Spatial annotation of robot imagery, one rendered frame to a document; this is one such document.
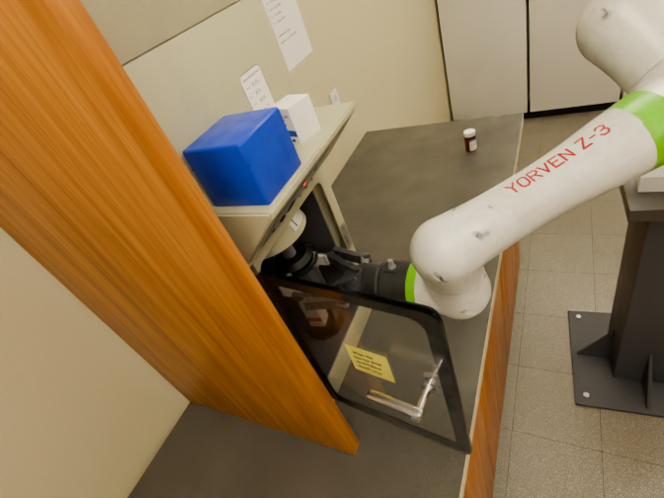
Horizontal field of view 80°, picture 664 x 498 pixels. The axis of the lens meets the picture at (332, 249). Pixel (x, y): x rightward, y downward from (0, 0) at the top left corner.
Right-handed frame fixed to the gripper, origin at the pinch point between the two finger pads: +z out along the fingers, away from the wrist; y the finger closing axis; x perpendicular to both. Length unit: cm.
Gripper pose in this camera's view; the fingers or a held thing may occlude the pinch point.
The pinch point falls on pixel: (301, 274)
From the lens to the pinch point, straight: 89.4
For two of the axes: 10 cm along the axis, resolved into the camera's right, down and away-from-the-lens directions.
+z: -8.6, -0.5, 5.1
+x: 3.2, 7.3, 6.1
